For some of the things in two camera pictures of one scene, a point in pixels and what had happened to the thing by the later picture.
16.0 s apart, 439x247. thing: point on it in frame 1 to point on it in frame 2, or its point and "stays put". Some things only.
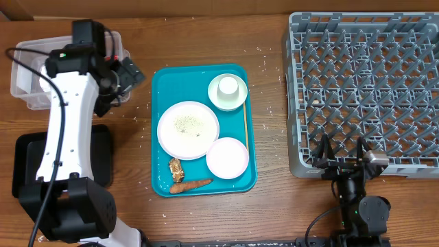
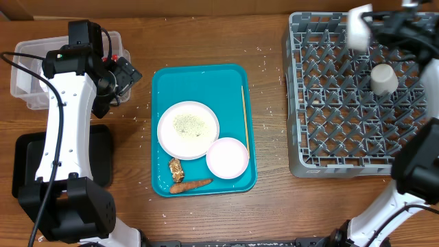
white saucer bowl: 225,105 to 358,33
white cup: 228,88 to 383,79
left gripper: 129,74 stays put
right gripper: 337,167 to 391,21
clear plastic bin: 29,57 stays put
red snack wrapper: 115,57 stays put
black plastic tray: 28,148 stays put
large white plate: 186,130 stays put
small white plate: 227,158 stays put
